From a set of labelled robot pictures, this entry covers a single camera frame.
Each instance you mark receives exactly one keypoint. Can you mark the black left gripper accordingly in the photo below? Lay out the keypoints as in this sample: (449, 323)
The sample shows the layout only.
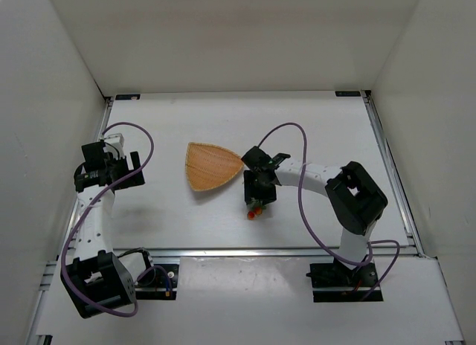
(124, 170)

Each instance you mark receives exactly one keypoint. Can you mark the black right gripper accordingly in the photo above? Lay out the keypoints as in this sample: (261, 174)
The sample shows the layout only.
(260, 195)

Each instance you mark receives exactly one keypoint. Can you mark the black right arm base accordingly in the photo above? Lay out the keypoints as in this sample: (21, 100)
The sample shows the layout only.
(336, 283)

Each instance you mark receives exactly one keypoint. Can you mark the aluminium table edge rail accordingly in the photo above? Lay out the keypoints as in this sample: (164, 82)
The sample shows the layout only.
(384, 251)

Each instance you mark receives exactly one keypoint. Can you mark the right side aluminium rail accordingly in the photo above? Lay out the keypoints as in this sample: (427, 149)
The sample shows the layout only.
(392, 173)

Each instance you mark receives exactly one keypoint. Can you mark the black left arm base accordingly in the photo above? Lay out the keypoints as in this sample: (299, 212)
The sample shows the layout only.
(153, 281)

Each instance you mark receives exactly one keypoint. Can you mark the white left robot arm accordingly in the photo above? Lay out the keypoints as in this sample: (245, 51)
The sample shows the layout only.
(94, 269)

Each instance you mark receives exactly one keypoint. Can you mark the triangular woven bamboo basket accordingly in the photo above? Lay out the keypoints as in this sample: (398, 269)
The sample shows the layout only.
(208, 166)

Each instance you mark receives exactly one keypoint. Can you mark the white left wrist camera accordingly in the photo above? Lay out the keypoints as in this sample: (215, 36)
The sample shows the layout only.
(116, 140)

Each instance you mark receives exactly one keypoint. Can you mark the left side aluminium rail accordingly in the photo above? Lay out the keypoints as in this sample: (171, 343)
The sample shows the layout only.
(88, 230)

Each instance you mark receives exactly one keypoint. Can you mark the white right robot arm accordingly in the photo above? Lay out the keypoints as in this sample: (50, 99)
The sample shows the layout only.
(357, 201)

